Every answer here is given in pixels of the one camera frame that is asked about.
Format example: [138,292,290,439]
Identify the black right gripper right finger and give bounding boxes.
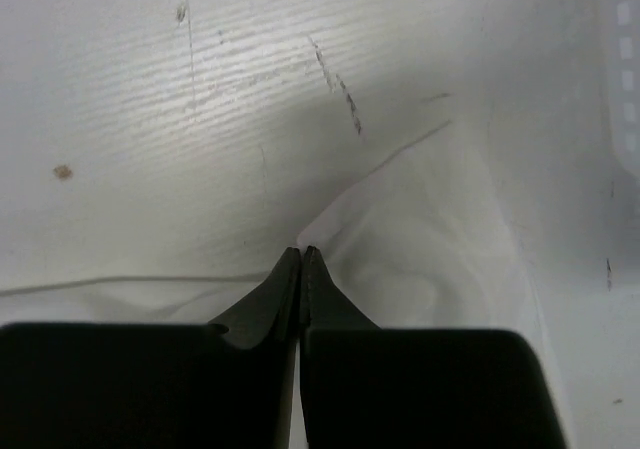
[300,247,566,448]

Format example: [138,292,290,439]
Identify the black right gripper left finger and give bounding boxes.
[1,248,301,448]

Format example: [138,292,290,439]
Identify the white graphic t-shirt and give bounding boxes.
[0,118,546,449]

